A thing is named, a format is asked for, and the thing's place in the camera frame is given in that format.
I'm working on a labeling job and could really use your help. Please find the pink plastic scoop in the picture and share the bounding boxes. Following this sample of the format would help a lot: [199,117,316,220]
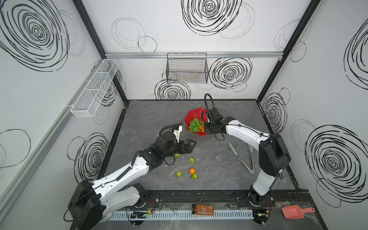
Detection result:
[281,205,315,219]

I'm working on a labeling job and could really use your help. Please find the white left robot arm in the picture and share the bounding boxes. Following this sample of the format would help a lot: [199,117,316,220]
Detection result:
[67,131,196,230]

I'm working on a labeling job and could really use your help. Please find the green kitchen tongs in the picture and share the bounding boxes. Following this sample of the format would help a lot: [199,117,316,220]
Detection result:
[229,143,256,180]

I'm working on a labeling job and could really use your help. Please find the clear wall shelf rack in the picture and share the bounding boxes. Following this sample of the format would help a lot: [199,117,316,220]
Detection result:
[71,59,119,118]

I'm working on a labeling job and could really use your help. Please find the black corner frame post left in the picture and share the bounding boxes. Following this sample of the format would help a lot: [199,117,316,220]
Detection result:
[72,0,129,105]

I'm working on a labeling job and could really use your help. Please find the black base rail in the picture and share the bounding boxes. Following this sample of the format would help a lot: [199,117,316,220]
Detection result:
[147,189,312,209]

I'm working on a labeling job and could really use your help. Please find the black wire basket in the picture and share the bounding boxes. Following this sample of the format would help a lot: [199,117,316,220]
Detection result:
[165,57,209,84]

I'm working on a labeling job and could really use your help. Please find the brown bottle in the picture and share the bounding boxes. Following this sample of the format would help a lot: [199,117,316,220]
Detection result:
[192,204,215,216]

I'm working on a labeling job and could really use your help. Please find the green fake grape bunch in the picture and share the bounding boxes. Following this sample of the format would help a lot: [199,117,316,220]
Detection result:
[189,117,204,133]

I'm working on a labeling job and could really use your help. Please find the black corner frame post right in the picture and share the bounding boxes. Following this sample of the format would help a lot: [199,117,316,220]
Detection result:
[257,0,321,102]

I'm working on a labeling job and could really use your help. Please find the white slotted cable duct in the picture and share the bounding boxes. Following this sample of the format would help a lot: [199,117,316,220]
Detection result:
[109,209,254,221]

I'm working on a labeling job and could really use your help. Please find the red flower-shaped fruit bowl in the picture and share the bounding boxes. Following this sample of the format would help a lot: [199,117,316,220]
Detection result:
[185,108,209,136]

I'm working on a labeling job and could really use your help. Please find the black corner frame post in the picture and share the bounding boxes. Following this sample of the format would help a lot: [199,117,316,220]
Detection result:
[72,0,129,105]
[257,0,321,102]

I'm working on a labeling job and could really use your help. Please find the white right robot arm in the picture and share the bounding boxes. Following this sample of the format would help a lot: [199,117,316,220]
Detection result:
[201,108,291,207]

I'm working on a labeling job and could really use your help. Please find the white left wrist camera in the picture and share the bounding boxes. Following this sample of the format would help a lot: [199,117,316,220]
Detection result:
[172,125,183,142]

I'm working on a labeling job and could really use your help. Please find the aluminium wall rail back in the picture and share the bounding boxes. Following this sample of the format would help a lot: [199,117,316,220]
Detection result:
[105,51,284,59]

